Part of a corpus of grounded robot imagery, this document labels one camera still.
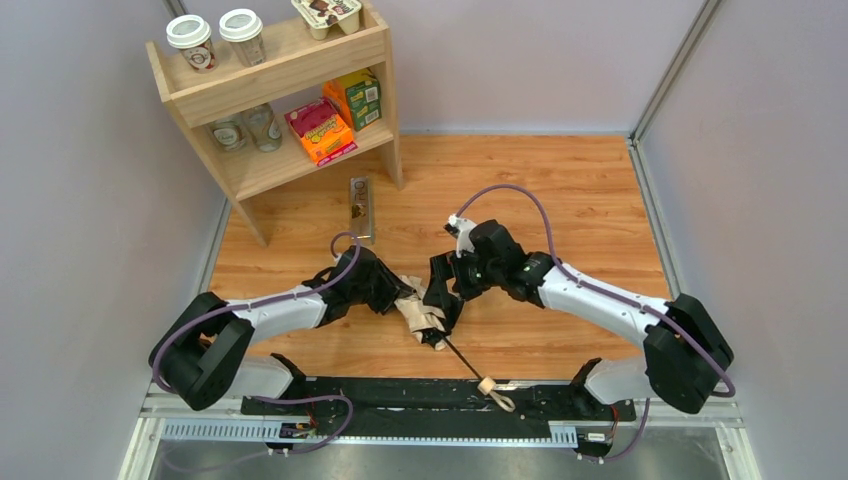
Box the paper cup red logo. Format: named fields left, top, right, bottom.
left=166, top=14, right=217, bottom=73

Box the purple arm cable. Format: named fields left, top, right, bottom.
left=454, top=184, right=737, bottom=399
left=151, top=231, right=362, bottom=395

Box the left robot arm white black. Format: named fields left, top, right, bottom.
left=148, top=246, right=414, bottom=411

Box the clear glass jar left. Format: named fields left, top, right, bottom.
left=207, top=114, right=248, bottom=152

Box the aluminium slotted cable rail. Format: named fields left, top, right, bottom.
left=161, top=419, right=578, bottom=449

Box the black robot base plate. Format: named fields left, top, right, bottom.
left=240, top=377, right=635, bottom=434

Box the clear glass jar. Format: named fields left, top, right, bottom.
left=241, top=103, right=282, bottom=152
left=207, top=114, right=248, bottom=152

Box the orange pink snack box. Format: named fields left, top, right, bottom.
left=284, top=97, right=358, bottom=167

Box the pudding cup multipack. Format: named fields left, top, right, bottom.
left=291, top=0, right=363, bottom=40

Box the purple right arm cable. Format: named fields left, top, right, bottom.
left=454, top=184, right=737, bottom=399

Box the wooden two-tier shelf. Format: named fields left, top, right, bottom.
left=146, top=1, right=405, bottom=246

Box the clear glass jar right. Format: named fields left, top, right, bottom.
left=241, top=103, right=282, bottom=152

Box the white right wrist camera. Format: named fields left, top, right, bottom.
left=445, top=214, right=477, bottom=258

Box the green orange carton box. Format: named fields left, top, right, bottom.
left=322, top=68, right=382, bottom=131

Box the beige umbrella with black shaft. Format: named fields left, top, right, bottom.
left=394, top=275, right=516, bottom=413

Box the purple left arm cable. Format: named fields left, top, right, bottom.
left=151, top=231, right=362, bottom=395

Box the paper cup grey sleeve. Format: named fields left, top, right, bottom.
left=219, top=8, right=266, bottom=67

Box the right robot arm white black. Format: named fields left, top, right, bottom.
left=423, top=217, right=734, bottom=414

